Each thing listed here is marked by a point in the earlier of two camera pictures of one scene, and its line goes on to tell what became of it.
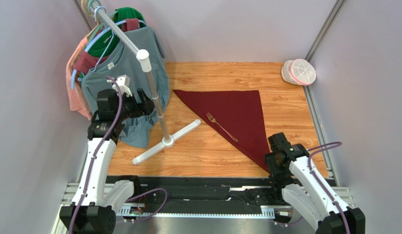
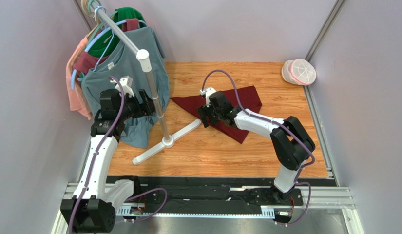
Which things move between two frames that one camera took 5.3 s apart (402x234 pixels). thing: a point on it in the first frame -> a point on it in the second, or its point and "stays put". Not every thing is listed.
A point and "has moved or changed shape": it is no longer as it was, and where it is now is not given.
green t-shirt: x=100 y=46 stays put
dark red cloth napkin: x=238 y=114 has moved or changed shape
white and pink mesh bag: x=299 y=71 stays put
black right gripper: x=279 y=142 -> x=206 y=113
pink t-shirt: x=76 y=103 stays put
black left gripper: x=145 y=107 stays put
